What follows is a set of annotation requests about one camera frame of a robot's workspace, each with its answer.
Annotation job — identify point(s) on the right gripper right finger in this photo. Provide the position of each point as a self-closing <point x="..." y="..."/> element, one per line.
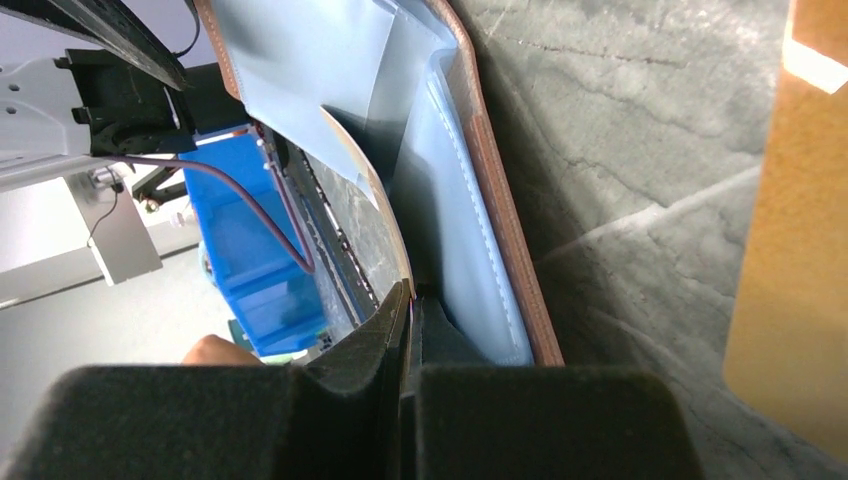
<point x="464" y="418"/>

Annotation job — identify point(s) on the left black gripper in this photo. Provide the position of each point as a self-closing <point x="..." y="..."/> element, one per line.
<point x="139" y="109"/>

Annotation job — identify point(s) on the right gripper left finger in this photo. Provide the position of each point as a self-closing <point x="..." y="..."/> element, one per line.
<point x="333" y="418"/>

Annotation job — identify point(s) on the single gold credit card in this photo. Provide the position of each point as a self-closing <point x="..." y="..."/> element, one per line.
<point x="379" y="195"/>

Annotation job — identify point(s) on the brown leather card holder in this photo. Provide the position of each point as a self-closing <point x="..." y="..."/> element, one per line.
<point x="402" y="78"/>

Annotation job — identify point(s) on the person's bare forearm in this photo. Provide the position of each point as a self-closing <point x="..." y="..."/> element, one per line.
<point x="212" y="350"/>

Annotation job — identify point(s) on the blue plastic storage bin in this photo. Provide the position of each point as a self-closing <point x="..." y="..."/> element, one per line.
<point x="275" y="302"/>

